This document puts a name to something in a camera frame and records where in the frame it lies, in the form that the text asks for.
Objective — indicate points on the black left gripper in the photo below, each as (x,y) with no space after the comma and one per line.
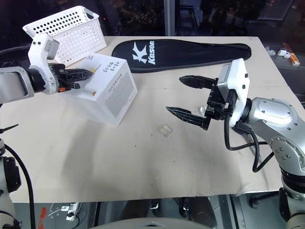
(59,76)

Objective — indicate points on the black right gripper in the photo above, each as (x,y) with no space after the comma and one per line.
(218,105)

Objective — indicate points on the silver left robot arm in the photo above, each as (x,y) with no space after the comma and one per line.
(12,83)

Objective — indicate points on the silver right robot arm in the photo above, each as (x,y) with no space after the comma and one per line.
(274,114)

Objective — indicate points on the white box with slot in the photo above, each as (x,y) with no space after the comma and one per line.
(112,95)

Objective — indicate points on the orange and white small box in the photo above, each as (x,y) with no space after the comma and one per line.
(295,59)

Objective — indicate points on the white perforated plastic basket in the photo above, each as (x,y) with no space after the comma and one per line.
(78,35)

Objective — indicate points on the small clear plastic piece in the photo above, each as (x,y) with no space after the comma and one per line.
(165,130)

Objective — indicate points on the black Kason racket cover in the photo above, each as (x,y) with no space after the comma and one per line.
(181,56)

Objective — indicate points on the grey metal pole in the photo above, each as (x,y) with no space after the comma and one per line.
(169,16)

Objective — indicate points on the black zip tie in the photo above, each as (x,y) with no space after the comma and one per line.
(8,128)

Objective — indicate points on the white power strip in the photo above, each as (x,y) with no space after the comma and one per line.
(72,210)

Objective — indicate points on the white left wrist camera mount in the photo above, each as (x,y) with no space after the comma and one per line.
(38,53)

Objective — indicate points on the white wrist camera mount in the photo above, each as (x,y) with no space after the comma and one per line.
(38,53)
(238,78)

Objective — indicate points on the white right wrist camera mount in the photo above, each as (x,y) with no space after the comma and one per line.
(238,78)

